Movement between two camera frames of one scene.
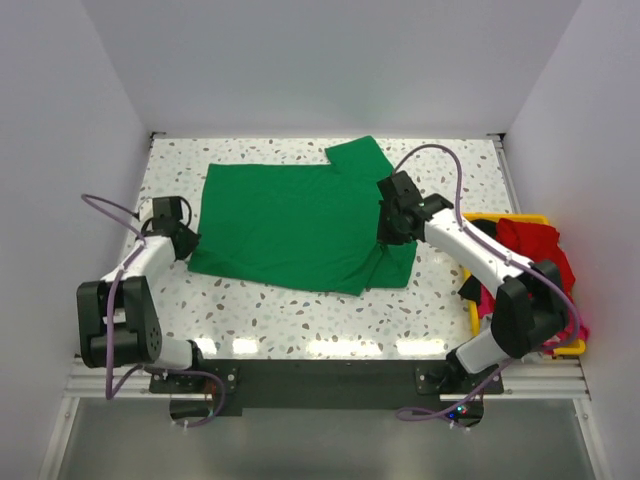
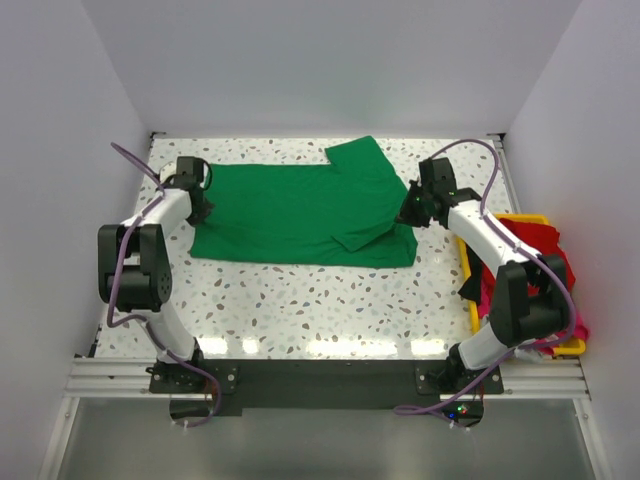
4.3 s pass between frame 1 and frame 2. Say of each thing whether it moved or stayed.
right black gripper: moved
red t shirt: stayed
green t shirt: moved
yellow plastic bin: stayed
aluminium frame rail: stayed
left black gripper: moved
